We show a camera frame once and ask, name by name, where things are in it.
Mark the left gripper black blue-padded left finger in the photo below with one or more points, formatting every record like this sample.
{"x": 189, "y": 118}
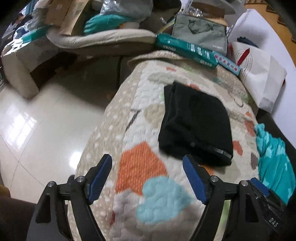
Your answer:
{"x": 50, "y": 220}

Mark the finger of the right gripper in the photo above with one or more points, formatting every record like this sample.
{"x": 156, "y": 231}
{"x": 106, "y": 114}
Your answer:
{"x": 261, "y": 187}

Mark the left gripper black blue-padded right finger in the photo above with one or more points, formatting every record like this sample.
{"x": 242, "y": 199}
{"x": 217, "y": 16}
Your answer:
{"x": 228, "y": 204}

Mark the black pants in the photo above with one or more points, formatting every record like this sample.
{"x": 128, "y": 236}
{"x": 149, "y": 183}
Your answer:
{"x": 195, "y": 124}

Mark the teal fleece blanket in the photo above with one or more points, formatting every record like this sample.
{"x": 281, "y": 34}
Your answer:
{"x": 274, "y": 167}

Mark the white paper shopping bag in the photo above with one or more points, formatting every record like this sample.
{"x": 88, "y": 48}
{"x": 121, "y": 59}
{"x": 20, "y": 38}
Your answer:
{"x": 260, "y": 73}

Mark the light blue toy box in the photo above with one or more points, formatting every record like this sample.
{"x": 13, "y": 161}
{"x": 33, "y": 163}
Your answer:
{"x": 227, "y": 63}

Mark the green paper ream box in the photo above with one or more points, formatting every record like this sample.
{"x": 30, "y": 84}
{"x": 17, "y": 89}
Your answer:
{"x": 188, "y": 50}

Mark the beige box on floor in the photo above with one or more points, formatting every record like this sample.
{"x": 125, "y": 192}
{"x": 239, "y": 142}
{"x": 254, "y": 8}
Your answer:
{"x": 17, "y": 75}

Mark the beige cushion pad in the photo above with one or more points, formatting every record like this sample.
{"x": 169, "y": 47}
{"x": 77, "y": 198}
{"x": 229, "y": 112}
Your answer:
{"x": 100, "y": 38}

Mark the grey laptop bag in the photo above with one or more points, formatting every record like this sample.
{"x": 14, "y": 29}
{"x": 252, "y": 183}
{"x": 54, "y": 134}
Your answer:
{"x": 201, "y": 32}

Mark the teal cloth on cushion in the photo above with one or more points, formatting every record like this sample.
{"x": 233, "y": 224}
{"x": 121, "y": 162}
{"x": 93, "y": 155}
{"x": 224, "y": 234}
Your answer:
{"x": 99, "y": 23}

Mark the brown cardboard boxes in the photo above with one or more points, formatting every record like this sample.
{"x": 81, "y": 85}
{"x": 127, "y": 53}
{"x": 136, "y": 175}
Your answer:
{"x": 68, "y": 17}

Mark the clear plastic bag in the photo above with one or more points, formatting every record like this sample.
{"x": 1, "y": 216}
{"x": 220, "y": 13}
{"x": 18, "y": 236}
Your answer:
{"x": 135, "y": 9}

